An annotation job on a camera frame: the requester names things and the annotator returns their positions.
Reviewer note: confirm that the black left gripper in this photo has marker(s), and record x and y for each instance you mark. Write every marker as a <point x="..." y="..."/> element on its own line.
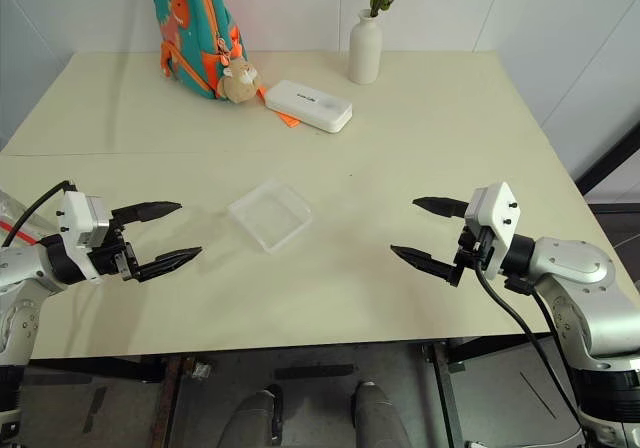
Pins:
<point x="112" y="258"/>

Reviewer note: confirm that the white ceramic vase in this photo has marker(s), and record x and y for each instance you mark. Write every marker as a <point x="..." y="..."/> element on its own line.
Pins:
<point x="365" y="53"/>

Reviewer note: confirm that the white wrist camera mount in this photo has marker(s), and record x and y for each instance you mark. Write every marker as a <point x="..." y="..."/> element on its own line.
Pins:
<point x="500" y="213"/>
<point x="75" y="218"/>

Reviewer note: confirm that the beige plush toy pendant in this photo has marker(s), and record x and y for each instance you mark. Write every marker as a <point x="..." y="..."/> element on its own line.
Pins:
<point x="240" y="80"/>

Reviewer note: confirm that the clear plastic tray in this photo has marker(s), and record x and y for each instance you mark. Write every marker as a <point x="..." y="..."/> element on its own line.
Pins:
<point x="270" y="215"/>

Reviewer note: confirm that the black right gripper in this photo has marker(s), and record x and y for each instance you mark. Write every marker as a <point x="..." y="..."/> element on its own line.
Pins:
<point x="472" y="250"/>

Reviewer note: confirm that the white rectangular case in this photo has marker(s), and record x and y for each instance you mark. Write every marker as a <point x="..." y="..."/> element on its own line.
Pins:
<point x="310" y="105"/>

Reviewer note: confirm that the small metal bracket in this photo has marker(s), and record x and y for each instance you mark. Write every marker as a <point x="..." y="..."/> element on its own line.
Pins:
<point x="201" y="370"/>

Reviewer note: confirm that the teal dinosaur backpack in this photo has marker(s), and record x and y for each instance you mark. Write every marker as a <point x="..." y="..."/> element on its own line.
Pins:
<point x="195" y="18"/>

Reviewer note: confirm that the grey rounded shape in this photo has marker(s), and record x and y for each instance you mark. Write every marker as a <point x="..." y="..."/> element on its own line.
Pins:
<point x="255" y="418"/>
<point x="380" y="418"/>

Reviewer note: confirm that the clear plastic bag red stripe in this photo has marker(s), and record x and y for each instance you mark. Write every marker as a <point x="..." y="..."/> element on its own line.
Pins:
<point x="7" y="208"/>

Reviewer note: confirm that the black metal table frame bar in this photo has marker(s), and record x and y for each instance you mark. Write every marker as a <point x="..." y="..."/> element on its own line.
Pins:
<point x="444" y="393"/>

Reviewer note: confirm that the rusty metal table leg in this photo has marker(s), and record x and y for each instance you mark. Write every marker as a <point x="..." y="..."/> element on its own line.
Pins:
<point x="167" y="403"/>

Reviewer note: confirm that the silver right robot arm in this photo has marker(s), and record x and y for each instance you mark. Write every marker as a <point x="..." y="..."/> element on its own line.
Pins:
<point x="575" y="263"/>

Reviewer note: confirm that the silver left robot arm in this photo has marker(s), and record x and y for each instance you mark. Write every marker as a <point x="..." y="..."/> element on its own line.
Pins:
<point x="20" y="268"/>

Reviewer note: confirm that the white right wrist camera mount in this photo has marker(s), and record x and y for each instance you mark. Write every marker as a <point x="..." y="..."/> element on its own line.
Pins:
<point x="500" y="213"/>

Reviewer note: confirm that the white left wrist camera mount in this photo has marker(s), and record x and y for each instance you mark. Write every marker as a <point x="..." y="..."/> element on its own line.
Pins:
<point x="75" y="218"/>

